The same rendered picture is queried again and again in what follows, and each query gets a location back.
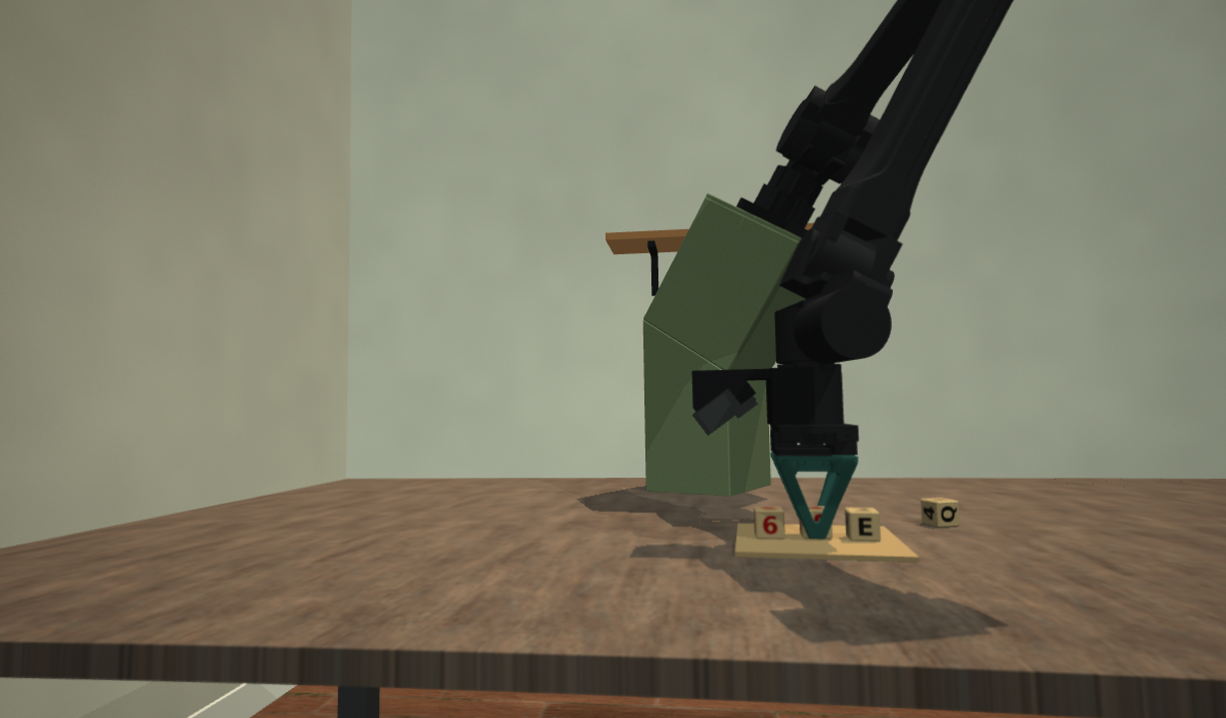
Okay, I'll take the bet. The light orange mat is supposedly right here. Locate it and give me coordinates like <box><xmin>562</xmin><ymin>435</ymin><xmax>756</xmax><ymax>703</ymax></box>
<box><xmin>736</xmin><ymin>524</ymin><xmax>920</xmax><ymax>562</ymax></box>

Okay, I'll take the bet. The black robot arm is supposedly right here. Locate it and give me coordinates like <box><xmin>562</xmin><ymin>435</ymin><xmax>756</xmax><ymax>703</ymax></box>
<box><xmin>691</xmin><ymin>0</ymin><xmax>1014</xmax><ymax>435</ymax></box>

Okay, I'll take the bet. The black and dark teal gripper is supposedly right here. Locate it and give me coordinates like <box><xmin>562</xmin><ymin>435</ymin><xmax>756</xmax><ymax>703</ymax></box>
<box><xmin>770</xmin><ymin>364</ymin><xmax>859</xmax><ymax>539</ymax></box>

